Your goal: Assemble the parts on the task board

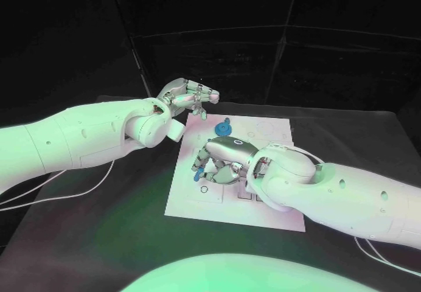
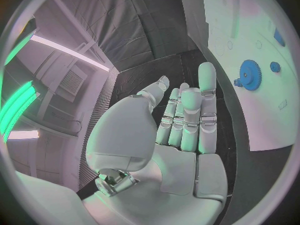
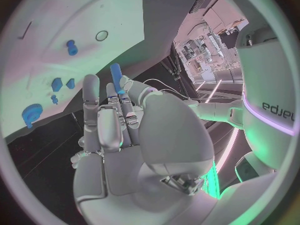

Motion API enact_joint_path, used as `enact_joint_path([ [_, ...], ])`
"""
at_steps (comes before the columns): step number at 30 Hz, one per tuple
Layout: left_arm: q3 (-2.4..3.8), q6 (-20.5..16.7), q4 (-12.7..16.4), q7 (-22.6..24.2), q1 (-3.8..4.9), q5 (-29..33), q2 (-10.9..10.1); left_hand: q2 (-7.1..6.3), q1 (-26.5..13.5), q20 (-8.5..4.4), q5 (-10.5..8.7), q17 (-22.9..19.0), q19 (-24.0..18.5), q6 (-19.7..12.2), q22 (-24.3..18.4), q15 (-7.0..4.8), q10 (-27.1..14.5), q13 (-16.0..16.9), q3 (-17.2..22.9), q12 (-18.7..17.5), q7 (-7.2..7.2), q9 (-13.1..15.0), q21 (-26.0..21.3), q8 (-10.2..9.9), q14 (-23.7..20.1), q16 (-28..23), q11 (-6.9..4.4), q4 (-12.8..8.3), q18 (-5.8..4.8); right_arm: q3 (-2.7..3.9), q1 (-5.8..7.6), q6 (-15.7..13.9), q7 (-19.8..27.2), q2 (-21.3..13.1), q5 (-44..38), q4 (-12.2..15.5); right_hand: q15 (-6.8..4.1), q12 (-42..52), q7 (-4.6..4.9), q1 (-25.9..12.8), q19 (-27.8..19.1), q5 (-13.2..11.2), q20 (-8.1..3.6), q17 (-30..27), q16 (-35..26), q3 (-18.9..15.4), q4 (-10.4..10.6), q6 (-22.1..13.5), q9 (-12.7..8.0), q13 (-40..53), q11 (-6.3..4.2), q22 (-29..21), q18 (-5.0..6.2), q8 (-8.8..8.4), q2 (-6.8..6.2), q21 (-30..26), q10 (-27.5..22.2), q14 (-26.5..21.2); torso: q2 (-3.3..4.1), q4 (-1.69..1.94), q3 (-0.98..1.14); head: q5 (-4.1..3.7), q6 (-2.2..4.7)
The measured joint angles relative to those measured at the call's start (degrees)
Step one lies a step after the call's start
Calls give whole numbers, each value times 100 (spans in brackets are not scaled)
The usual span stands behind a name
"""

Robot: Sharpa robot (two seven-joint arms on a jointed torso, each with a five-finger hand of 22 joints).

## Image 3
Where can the blue long cylinder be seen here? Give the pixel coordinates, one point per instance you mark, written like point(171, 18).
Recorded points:
point(116, 76)

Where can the blue hexagonal block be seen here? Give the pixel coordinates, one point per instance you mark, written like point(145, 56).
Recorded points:
point(57, 84)

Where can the small blue peg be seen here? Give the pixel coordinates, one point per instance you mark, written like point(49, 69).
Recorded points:
point(54, 99)

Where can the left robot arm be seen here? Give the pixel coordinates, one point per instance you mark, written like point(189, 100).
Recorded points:
point(215, 112)

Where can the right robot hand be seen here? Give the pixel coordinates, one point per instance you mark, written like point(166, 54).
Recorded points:
point(122, 172)

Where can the blue triangular block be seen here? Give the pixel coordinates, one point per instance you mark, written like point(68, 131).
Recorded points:
point(70, 83)

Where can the white task board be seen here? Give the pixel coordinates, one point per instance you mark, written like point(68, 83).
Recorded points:
point(93, 13)

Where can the blue plug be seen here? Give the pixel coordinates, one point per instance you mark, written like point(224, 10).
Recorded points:
point(71, 48)

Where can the blue gear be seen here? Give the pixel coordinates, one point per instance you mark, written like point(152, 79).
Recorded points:
point(31, 114)

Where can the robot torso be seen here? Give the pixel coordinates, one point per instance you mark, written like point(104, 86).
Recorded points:
point(262, 75)

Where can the glowing light bar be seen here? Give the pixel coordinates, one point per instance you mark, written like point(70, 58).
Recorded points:
point(228, 146)

